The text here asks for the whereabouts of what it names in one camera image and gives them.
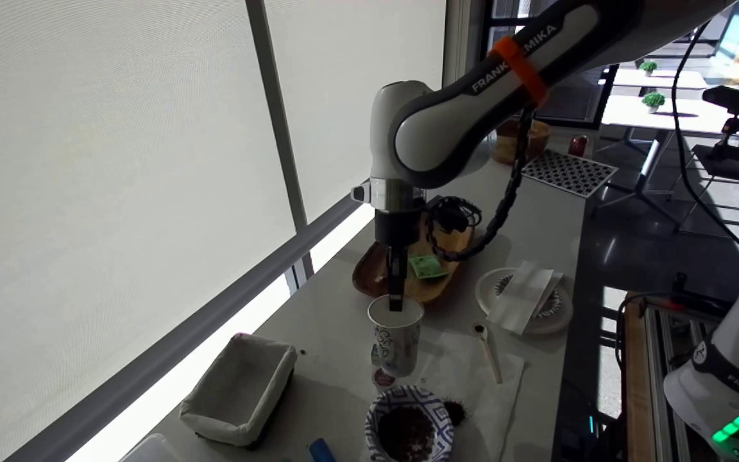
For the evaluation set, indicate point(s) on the grey window mullion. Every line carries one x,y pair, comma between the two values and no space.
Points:
281,129

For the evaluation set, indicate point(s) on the grey rectangular food tray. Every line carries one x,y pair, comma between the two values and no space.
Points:
241,386

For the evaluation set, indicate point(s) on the patterned paper bowl with beans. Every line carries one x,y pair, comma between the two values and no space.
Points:
403,431

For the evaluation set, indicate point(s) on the tiny clear cup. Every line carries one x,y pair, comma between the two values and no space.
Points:
383,377

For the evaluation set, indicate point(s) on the folded white napkin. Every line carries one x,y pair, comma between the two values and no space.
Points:
524,295

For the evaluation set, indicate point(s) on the small green block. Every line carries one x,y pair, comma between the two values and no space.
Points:
647,64
652,101

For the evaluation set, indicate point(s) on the small red object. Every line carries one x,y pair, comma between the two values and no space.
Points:
579,147

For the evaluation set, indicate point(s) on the white roller blind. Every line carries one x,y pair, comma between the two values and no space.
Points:
88,170
353,84

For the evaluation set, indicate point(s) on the checkerboard calibration board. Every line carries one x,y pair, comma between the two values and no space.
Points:
571,173

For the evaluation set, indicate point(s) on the green packet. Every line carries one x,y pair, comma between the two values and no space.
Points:
426,267

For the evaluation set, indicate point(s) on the brown wooden tray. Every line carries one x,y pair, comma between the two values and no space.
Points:
370,272

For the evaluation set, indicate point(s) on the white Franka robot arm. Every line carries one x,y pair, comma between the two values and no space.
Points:
438,129

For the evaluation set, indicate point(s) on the dark bean clump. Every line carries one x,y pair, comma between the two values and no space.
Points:
456,413

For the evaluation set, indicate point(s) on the wooden plank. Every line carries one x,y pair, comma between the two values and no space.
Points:
637,386

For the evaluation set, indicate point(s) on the black monitor panel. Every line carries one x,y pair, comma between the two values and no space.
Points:
579,97

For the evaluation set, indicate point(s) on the wooden bowl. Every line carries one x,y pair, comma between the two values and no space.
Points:
513,143

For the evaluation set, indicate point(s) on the white patterned paper cup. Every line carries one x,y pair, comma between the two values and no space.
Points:
397,341

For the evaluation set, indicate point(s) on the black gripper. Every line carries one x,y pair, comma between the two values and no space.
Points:
398,232

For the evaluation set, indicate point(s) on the white paper towel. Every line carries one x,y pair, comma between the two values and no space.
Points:
472,410

